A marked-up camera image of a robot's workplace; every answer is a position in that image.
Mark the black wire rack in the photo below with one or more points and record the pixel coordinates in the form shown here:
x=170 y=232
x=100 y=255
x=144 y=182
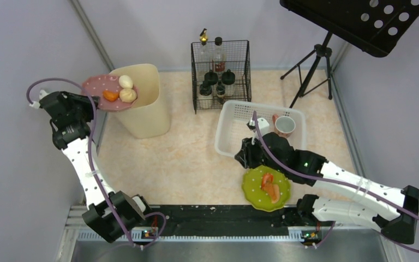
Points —
x=237 y=60

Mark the green polka dot plate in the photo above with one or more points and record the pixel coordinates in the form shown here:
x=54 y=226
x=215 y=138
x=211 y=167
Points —
x=251 y=186

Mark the white egg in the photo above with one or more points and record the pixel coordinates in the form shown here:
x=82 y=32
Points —
x=126 y=82

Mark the clear bottle gold spout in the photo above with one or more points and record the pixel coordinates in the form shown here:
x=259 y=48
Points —
x=204 y=54

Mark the pink floral mug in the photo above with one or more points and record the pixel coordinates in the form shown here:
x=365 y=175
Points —
x=284 y=126

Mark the small black pepper grinder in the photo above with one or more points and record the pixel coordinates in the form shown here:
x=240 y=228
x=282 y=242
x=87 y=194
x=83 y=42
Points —
x=220 y=92

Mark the beige steamed bun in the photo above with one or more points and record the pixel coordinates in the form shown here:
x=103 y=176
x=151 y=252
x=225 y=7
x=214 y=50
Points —
x=128 y=95

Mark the glass jar black lid front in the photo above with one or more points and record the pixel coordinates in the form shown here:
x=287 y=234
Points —
x=228 y=80

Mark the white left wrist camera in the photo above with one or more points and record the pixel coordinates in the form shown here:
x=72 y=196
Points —
x=36 y=103

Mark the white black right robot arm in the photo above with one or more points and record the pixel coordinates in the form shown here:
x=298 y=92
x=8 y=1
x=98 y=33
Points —
x=370 y=204

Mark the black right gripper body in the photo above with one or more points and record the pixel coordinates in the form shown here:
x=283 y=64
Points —
x=248 y=155

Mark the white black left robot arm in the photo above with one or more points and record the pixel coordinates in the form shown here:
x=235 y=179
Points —
x=86 y=170

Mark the black music stand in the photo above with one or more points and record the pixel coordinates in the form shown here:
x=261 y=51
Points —
x=375 y=27

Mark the pink polka dot plate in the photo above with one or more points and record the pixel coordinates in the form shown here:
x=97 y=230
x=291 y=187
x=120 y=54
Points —
x=95 y=86

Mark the sauce bottle red label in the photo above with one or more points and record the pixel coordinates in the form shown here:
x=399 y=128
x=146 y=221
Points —
x=219 y=57

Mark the white perforated plastic basket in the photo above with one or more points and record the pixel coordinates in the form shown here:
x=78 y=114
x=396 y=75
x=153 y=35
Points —
x=235 y=115

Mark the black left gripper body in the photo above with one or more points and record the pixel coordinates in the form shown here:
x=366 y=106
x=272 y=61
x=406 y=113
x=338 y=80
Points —
x=88 y=102

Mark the glass jar black lid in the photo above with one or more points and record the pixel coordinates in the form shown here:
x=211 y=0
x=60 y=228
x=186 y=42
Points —
x=211 y=78
x=228 y=80

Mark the orange salmon slice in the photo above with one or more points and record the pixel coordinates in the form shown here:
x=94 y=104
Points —
x=272 y=190

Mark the beige plastic waste bin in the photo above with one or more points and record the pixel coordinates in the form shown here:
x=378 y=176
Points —
x=149 y=116

